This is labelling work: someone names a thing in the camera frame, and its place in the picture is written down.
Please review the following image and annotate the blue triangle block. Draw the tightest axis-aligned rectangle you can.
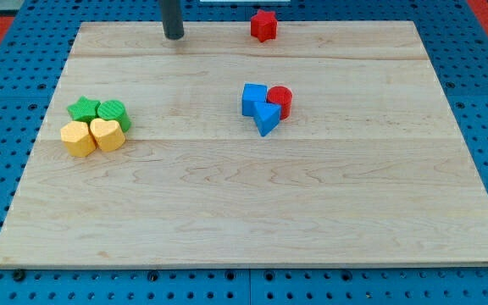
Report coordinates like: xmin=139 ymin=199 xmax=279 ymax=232
xmin=253 ymin=102 xmax=281 ymax=136

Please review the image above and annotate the red star block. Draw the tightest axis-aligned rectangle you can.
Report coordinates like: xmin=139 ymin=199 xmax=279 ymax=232
xmin=250 ymin=9 xmax=278 ymax=42

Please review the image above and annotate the green star block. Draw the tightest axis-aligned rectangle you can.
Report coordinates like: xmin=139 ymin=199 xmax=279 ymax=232
xmin=67 ymin=96 xmax=101 ymax=124

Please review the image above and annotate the blue cube block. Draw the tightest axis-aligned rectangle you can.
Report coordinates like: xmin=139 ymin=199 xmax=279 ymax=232
xmin=241 ymin=83 xmax=268 ymax=116

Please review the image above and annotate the red cylinder block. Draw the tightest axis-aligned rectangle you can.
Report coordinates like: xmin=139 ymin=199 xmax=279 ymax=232
xmin=266 ymin=86 xmax=293 ymax=120

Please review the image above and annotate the light wooden board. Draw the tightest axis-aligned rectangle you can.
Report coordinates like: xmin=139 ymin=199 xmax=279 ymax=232
xmin=0 ymin=21 xmax=488 ymax=270

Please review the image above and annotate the yellow heart block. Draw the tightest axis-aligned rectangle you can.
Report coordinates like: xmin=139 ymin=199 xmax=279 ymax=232
xmin=90 ymin=118 xmax=125 ymax=152

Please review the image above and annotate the green cylinder block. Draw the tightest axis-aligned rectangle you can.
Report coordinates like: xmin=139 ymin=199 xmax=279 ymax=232
xmin=97 ymin=100 xmax=131 ymax=133

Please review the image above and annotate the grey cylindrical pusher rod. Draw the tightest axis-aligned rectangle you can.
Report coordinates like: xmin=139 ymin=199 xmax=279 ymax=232
xmin=158 ymin=0 xmax=185 ymax=40

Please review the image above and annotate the yellow hexagon block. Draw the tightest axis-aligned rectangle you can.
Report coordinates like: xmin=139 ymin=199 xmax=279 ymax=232
xmin=60 ymin=120 xmax=97 ymax=157

